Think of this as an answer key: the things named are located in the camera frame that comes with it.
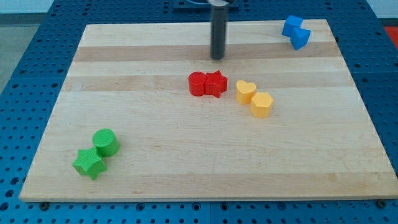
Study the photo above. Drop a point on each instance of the yellow heart block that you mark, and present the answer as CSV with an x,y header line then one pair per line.
x,y
244,92

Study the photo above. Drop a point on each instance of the blue angular block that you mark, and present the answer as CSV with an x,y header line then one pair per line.
x,y
299,37

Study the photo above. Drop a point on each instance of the red star block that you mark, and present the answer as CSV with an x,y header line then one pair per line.
x,y
216,83

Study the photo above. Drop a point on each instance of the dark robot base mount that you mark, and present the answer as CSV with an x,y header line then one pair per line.
x,y
192,5

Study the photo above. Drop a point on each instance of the green cylinder block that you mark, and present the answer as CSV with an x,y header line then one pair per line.
x,y
106,142

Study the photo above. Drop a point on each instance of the green star block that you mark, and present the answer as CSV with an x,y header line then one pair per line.
x,y
89,162

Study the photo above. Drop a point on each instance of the red cylinder block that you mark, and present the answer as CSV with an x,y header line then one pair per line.
x,y
196,82

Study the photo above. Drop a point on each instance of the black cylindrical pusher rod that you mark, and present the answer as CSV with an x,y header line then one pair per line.
x,y
218,21

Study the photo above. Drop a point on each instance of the yellow hexagon block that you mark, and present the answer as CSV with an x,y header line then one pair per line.
x,y
261,105

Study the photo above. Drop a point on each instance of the wooden board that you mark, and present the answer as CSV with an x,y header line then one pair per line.
x,y
318,142

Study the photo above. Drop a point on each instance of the blue cube block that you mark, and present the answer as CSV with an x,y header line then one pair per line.
x,y
290,23

